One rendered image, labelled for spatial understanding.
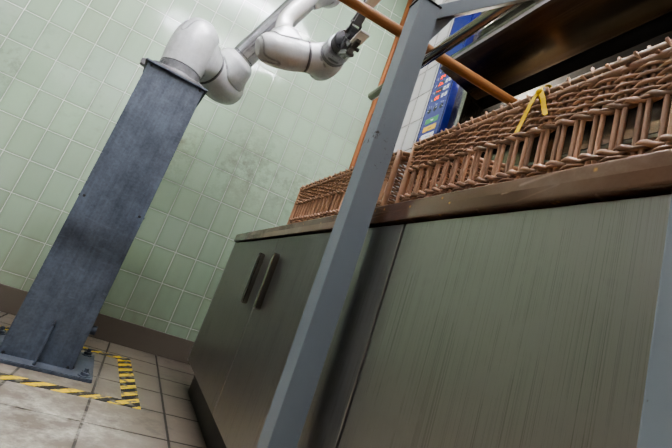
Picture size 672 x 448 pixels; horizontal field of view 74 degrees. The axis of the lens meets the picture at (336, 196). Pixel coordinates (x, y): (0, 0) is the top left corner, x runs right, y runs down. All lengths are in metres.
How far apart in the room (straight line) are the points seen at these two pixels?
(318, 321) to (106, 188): 1.08
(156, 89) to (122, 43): 0.79
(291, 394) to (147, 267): 1.63
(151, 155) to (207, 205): 0.70
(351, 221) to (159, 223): 1.64
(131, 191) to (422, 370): 1.26
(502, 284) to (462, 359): 0.08
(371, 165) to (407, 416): 0.36
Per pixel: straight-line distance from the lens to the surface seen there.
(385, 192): 0.83
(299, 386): 0.65
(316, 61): 1.50
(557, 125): 0.56
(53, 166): 2.27
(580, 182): 0.42
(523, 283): 0.42
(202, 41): 1.78
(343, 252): 0.65
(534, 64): 1.63
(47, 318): 1.60
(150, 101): 1.65
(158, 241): 2.21
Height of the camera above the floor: 0.39
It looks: 15 degrees up
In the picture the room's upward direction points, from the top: 20 degrees clockwise
